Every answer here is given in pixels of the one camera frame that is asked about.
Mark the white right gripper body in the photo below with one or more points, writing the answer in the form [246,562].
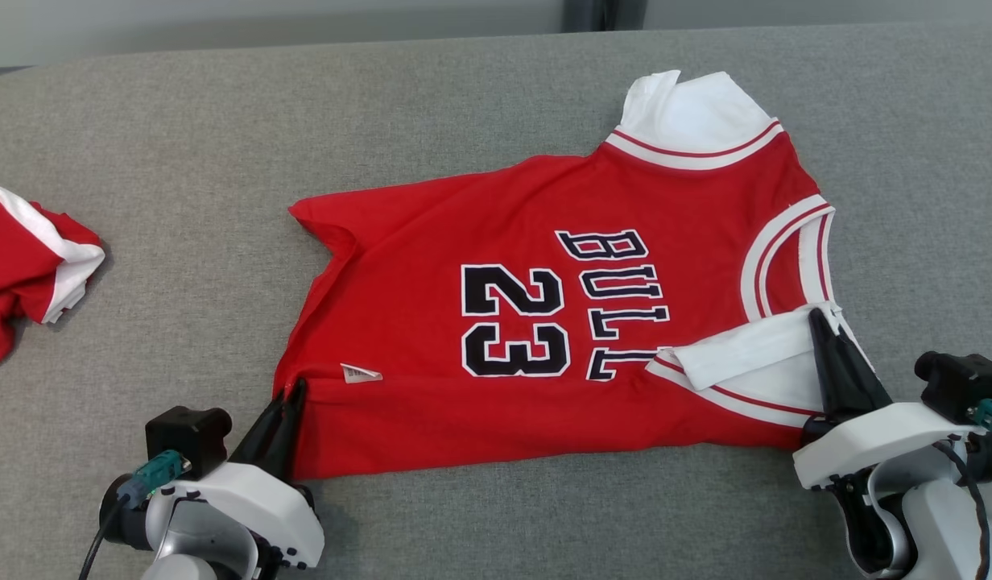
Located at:
[874,439]

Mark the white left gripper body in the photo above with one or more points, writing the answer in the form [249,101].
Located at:
[262,499]

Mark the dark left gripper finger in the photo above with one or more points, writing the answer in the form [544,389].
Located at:
[287,443]
[258,447]

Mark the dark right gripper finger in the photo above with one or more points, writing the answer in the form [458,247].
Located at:
[832,387]
[866,387]

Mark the red basketball jersey number 23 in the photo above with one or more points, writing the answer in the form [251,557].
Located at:
[431,242]

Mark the red shorts white stripe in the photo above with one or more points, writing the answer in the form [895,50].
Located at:
[13,258]

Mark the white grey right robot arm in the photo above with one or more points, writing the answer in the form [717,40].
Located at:
[939,524]

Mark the grey fabric padded surface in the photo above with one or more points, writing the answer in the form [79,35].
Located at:
[222,121]

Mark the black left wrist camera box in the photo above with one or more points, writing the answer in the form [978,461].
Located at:
[186,435]

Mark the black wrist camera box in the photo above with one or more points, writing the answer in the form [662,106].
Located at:
[186,435]
[959,383]

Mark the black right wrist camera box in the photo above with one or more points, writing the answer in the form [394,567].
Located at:
[959,383]

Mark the grey vertical partition post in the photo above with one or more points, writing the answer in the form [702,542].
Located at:
[601,14]

